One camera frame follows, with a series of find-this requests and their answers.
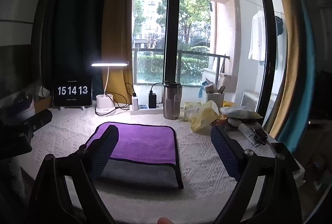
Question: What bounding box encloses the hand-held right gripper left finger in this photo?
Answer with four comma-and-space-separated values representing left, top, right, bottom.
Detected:
28, 125, 120, 224

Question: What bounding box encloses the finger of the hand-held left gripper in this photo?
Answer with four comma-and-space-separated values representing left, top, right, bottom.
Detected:
22, 109, 54, 134

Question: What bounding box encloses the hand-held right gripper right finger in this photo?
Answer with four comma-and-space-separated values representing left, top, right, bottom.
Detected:
211, 125, 303, 224

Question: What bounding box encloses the purple and grey towel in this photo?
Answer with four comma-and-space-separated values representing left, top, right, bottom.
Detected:
87, 122, 184, 190

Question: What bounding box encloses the brown cardboard box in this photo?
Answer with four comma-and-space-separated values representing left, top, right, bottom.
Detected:
33, 95, 53, 113

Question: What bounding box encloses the white textured tablecloth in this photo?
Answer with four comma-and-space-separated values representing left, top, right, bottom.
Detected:
26, 106, 306, 214

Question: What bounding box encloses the yellow tissue pack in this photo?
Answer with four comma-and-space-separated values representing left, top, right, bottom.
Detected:
190, 100, 220, 134

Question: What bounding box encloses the white and yellow snack bag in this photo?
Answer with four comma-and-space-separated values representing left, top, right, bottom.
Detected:
220, 106, 263, 121

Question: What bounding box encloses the tablet clock display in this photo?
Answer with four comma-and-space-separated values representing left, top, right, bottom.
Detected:
53, 75, 93, 107

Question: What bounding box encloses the white desk lamp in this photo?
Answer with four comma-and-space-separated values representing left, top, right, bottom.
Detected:
91, 61, 129, 116

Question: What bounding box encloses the white slotted basket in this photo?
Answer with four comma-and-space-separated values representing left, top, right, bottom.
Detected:
201, 89, 225, 108

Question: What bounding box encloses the white box appliance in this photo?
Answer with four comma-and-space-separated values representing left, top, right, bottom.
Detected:
240, 91, 260, 111

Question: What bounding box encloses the white power strip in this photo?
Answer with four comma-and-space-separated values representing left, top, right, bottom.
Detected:
129, 104, 164, 116

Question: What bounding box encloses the stainless steel tumbler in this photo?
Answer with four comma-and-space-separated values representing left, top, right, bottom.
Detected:
162, 81, 181, 120

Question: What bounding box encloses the teal curtain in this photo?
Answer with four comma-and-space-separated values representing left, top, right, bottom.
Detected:
276, 0, 323, 153

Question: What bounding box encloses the dark green curtain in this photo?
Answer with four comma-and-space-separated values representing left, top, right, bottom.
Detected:
40, 0, 112, 100

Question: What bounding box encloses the balcony railing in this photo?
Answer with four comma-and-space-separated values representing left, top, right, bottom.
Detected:
133, 48, 231, 84

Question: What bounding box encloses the white hanging shirt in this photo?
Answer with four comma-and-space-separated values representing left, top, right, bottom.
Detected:
248, 10, 268, 62

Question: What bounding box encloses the mustard yellow curtain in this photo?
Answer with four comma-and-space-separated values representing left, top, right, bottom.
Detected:
263, 0, 313, 139
102, 0, 134, 105

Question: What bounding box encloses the dark hanging garment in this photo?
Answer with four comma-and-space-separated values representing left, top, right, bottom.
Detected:
274, 15, 285, 37

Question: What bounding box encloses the black cable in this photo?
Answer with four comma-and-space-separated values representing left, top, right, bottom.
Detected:
104, 82, 136, 110

